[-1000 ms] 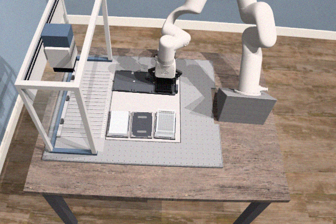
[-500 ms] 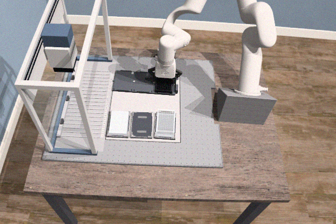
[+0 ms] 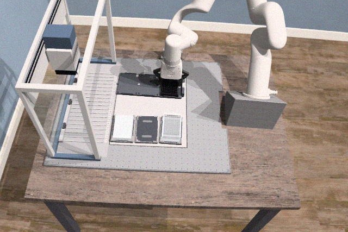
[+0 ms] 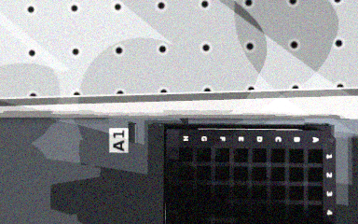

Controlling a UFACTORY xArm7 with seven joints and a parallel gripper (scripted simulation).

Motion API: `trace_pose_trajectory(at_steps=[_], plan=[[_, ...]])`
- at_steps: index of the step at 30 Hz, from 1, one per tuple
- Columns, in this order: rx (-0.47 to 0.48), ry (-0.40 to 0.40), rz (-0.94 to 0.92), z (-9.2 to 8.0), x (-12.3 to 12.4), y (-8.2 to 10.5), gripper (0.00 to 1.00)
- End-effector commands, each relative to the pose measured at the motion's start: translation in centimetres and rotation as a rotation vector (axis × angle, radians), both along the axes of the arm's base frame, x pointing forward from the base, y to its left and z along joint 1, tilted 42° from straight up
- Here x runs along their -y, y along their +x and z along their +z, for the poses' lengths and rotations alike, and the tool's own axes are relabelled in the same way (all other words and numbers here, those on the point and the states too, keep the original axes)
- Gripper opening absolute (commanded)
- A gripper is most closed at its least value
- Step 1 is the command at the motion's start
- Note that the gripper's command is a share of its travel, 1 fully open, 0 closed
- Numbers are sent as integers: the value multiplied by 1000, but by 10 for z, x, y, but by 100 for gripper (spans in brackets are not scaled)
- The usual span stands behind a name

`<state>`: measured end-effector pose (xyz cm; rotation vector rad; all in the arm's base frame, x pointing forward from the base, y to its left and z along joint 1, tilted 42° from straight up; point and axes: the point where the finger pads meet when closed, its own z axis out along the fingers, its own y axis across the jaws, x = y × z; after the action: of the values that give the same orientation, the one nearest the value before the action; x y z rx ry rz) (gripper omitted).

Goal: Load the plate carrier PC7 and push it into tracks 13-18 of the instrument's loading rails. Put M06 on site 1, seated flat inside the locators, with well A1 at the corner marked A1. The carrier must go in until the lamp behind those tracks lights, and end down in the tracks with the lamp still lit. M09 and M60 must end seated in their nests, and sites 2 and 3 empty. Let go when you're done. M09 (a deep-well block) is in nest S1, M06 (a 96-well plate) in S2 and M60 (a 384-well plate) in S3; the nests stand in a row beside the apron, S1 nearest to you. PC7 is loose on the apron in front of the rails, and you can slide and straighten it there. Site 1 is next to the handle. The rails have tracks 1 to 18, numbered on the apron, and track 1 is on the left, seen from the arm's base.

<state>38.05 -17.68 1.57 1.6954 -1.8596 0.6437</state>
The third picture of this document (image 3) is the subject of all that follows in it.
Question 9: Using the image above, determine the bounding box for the black well plate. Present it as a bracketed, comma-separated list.
[161, 78, 179, 97]

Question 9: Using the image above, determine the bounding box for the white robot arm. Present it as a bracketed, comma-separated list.
[161, 0, 287, 99]

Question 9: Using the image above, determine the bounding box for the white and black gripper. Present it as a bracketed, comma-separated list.
[153, 60, 189, 86]

